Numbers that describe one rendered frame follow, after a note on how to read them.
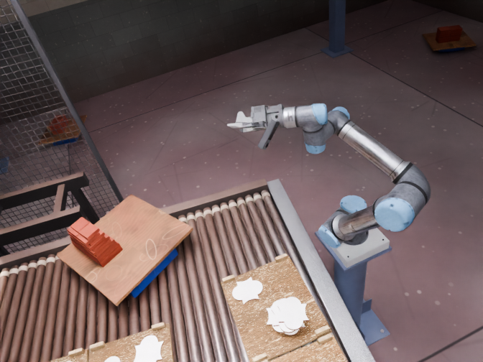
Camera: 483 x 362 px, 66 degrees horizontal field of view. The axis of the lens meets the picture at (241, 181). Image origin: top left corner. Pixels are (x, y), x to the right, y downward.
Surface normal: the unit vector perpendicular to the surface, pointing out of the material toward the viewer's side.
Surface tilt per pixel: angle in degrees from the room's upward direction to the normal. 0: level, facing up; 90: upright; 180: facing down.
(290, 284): 0
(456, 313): 0
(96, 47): 90
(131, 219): 0
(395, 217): 86
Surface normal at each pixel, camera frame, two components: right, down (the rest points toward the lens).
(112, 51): 0.38, 0.58
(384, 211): -0.65, 0.54
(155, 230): -0.16, -0.73
